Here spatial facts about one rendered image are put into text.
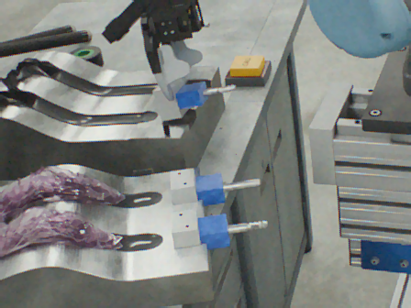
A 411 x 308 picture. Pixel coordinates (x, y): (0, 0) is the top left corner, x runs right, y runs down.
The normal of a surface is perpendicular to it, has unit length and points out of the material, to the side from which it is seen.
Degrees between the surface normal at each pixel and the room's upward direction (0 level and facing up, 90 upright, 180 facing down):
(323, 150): 90
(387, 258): 90
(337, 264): 0
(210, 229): 0
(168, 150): 90
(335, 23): 97
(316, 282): 0
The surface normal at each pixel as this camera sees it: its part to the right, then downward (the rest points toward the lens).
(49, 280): 0.04, 0.51
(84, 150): -0.25, 0.54
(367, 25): -0.74, 0.53
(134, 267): -0.13, -0.85
